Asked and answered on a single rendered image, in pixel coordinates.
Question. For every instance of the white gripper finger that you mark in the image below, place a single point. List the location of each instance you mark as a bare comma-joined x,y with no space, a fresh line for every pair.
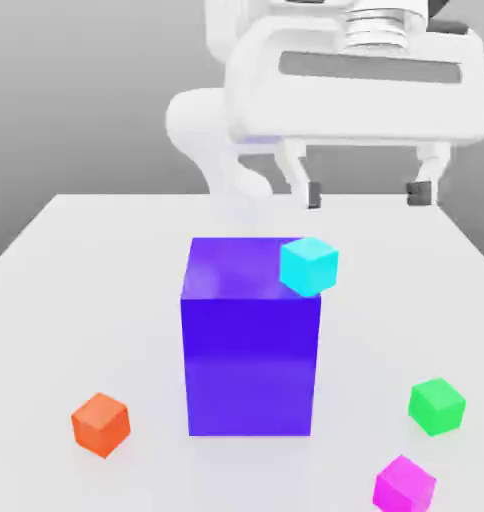
430,176
296,168

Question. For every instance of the large purple box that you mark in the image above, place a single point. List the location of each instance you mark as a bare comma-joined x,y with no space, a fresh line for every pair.
250,368

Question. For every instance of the small green cube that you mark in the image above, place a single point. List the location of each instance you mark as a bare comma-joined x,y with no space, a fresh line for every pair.
436,408

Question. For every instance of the small cyan cube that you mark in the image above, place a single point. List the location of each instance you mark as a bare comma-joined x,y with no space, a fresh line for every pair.
308,266

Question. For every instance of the small orange cube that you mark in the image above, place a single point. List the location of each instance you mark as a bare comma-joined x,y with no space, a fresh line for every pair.
100,426

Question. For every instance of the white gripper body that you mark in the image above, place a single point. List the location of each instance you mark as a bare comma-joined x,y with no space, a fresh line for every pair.
346,108

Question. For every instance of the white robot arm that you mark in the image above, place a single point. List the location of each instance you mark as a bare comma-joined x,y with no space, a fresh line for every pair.
194,116

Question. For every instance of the small magenta cube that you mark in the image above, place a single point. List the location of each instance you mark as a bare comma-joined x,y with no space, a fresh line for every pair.
402,486

